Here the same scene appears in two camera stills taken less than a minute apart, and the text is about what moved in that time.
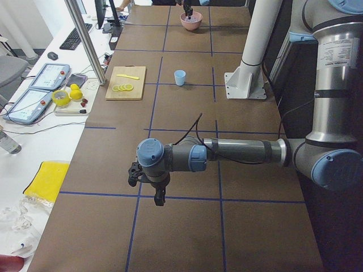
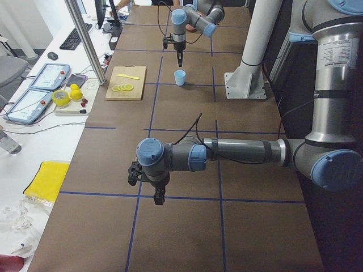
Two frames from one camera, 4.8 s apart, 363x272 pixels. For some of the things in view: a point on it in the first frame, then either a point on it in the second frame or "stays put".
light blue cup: (180, 76) stays put
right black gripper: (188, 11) to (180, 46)
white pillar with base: (247, 81) stays put
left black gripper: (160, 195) stays put
